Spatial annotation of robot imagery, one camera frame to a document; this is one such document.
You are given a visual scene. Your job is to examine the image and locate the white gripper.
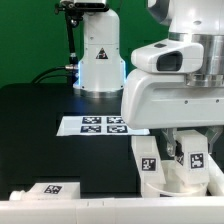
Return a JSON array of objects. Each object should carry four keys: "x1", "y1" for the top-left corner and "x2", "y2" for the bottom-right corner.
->
[{"x1": 121, "y1": 39, "x2": 224, "y2": 157}]

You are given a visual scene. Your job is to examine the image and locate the white round stool seat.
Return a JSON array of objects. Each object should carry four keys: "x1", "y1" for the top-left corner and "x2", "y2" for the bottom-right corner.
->
[{"x1": 141, "y1": 160, "x2": 207, "y2": 198}]

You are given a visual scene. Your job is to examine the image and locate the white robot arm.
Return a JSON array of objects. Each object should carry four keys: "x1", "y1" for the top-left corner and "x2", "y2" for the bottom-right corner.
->
[{"x1": 121, "y1": 0, "x2": 224, "y2": 156}]

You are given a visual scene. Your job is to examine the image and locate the white L-shaped fence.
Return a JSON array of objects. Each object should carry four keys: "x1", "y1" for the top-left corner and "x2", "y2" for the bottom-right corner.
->
[{"x1": 0, "y1": 156, "x2": 224, "y2": 224}]

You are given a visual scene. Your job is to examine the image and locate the white fiducial marker sheet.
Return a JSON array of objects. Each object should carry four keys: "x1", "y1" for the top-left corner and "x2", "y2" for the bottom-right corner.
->
[{"x1": 57, "y1": 116, "x2": 150, "y2": 136}]

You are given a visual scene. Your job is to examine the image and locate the black cables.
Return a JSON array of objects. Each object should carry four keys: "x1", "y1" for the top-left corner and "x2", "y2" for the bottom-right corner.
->
[{"x1": 31, "y1": 67, "x2": 76, "y2": 84}]

